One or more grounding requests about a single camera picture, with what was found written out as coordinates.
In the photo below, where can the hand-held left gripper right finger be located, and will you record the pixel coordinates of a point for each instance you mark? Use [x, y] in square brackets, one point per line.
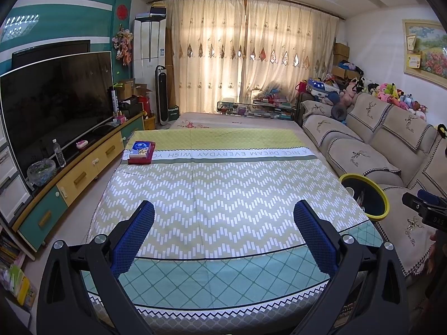
[314, 237]

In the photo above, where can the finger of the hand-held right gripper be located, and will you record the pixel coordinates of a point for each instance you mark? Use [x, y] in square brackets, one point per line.
[414, 202]
[429, 197]

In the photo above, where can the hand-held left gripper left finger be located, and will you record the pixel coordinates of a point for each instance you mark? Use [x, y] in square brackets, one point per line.
[134, 237]

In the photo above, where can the black bin with yellow rim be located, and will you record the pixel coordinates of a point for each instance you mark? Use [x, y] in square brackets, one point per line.
[370, 195]

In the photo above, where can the beige sofa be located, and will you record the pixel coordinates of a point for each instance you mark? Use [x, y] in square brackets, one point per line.
[366, 153]

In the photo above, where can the red tray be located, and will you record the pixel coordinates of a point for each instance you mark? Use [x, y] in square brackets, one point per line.
[139, 161]

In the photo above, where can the teal yellow television cabinet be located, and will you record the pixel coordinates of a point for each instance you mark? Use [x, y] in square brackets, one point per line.
[87, 174]

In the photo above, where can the blue tissue pack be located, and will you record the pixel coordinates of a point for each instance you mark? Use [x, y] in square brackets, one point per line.
[139, 150]

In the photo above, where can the zigzag patterned tablecloth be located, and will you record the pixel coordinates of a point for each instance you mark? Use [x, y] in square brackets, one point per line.
[227, 188]

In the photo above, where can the small pink object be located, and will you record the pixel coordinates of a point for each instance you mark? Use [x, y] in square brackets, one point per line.
[82, 144]

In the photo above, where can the clear water bottle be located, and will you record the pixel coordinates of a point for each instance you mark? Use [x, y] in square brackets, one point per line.
[59, 155]

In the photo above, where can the pile of plush toys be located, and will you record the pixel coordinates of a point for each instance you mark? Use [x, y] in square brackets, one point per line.
[387, 92]

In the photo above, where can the yellow bucket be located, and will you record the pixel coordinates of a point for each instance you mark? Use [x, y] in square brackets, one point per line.
[149, 123]

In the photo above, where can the grey neck pillow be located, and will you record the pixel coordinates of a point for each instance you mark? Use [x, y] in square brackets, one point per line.
[338, 114]

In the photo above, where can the stack of books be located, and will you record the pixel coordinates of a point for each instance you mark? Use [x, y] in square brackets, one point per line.
[15, 272]

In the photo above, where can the white drawer unit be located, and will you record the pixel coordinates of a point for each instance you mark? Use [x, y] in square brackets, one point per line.
[14, 195]

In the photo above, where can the green carton box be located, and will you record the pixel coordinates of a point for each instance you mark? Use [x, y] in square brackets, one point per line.
[173, 114]

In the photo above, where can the black desk organiser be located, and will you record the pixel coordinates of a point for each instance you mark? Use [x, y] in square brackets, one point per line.
[130, 107]

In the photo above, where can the white tall box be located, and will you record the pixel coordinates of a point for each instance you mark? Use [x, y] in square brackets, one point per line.
[115, 101]

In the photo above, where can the glass coffee table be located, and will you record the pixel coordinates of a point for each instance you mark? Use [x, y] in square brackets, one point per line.
[258, 110]

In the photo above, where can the framed flower painting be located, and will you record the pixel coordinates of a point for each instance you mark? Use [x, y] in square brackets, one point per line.
[429, 52]

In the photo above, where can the white black tower fan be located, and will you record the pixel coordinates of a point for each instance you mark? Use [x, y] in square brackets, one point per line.
[163, 94]

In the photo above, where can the large curved television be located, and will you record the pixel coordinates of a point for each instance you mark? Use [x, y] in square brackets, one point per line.
[56, 111]

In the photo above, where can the open cardboard boxes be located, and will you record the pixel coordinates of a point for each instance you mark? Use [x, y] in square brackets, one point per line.
[129, 89]

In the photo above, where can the blue starry bag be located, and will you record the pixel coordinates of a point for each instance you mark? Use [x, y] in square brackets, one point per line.
[317, 87]

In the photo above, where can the red bag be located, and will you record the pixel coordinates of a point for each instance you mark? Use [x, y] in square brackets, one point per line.
[301, 87]

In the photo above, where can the stack of cardboard boxes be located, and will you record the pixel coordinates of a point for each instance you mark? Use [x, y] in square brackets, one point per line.
[341, 59]

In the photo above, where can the white floor air conditioner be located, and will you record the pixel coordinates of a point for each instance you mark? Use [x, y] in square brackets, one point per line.
[150, 52]

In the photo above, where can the cream embroidered curtain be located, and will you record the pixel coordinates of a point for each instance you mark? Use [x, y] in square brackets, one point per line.
[290, 49]
[206, 56]

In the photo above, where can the hanging artificial flowers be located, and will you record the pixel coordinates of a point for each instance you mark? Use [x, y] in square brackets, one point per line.
[123, 43]

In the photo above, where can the wall air vent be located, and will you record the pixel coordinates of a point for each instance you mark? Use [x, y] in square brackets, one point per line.
[380, 2]

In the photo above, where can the red round wall ornament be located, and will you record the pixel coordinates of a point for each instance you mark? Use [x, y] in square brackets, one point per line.
[122, 11]

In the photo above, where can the silver wall decoration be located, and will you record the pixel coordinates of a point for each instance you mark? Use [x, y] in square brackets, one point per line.
[19, 26]

